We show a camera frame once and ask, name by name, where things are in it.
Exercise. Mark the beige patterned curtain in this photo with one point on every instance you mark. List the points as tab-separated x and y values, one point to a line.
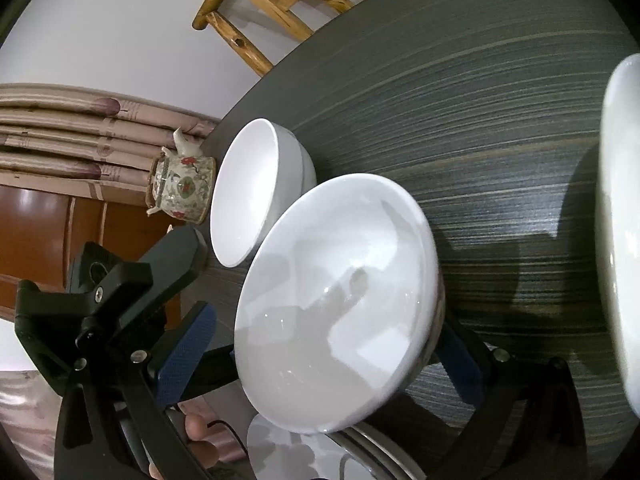
75	125

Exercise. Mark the white bowl purple flowers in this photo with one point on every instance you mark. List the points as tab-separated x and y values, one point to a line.
325	285

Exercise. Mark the brown wooden cabinet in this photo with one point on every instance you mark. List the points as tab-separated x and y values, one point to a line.
45	230

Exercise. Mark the person's left hand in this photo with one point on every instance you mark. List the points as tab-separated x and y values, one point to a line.
196	429

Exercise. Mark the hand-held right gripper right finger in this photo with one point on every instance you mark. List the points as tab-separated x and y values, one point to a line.
462	365

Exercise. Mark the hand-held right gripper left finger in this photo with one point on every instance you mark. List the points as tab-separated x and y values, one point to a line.
185	355

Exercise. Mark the white bowl pink flower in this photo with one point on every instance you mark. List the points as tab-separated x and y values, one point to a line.
620	235

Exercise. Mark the plain white bowl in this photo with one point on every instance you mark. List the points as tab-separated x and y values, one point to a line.
245	185

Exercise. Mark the floral ceramic teapot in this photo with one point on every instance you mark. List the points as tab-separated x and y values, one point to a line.
185	190

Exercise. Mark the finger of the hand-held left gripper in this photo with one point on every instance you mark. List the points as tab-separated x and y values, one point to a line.
175	260
215	367

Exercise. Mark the pink cloth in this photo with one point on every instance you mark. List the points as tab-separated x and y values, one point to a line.
25	410

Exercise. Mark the bamboo chair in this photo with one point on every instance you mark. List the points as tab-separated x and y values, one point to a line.
225	30

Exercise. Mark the pink lotus print plate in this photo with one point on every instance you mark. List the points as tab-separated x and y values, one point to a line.
290	450

